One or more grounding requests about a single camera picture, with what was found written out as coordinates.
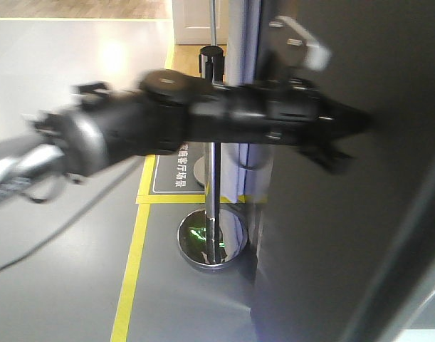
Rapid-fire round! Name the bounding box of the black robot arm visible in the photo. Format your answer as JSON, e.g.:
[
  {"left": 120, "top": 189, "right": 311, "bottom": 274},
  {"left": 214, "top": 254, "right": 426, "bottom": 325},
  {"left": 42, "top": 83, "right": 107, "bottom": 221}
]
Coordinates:
[{"left": 0, "top": 69, "right": 371, "bottom": 204}]

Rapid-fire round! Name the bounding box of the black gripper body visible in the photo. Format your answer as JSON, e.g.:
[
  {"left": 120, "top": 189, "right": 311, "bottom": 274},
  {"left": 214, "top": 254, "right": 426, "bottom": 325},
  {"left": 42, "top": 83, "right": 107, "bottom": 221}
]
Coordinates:
[{"left": 188, "top": 84, "right": 321, "bottom": 145}]

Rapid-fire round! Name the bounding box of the chrome stanchion post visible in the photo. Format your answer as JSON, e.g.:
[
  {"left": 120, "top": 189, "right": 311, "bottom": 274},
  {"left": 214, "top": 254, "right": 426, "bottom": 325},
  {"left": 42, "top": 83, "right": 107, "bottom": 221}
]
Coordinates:
[{"left": 177, "top": 45, "right": 248, "bottom": 270}]

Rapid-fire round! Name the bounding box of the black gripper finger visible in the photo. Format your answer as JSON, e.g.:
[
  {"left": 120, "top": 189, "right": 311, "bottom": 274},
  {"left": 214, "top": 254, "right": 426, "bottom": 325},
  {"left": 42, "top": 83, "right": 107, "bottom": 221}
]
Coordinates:
[
  {"left": 298, "top": 141, "right": 352, "bottom": 174},
  {"left": 319, "top": 98, "right": 373, "bottom": 140}
]

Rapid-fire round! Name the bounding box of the grey floor sign mat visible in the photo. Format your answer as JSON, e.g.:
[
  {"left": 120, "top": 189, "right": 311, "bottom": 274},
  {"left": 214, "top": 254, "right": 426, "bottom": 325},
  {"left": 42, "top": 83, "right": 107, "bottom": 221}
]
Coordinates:
[{"left": 150, "top": 142, "right": 204, "bottom": 195}]

